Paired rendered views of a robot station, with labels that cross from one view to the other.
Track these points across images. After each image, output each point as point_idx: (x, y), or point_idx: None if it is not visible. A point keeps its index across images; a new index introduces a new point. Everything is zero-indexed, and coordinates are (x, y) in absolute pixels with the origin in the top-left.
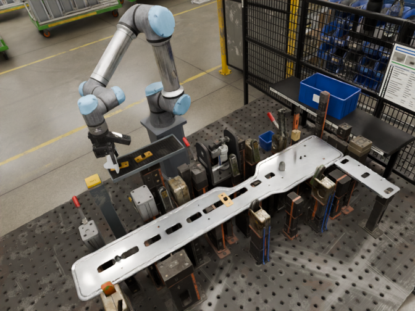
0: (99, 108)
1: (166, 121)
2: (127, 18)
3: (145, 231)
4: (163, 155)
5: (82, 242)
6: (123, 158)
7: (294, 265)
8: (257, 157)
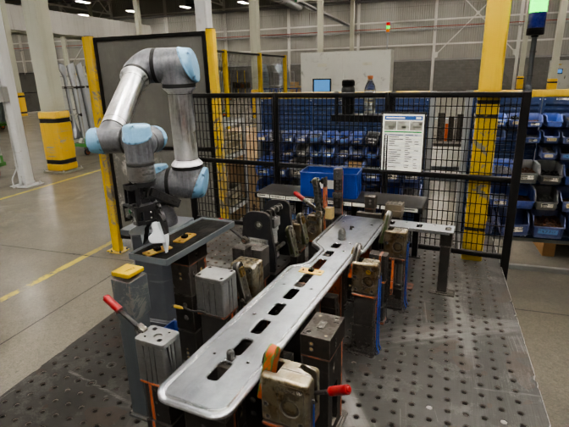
0: (152, 139)
1: (171, 217)
2: (140, 60)
3: (240, 323)
4: (212, 231)
5: None
6: (153, 245)
7: (408, 342)
8: (306, 236)
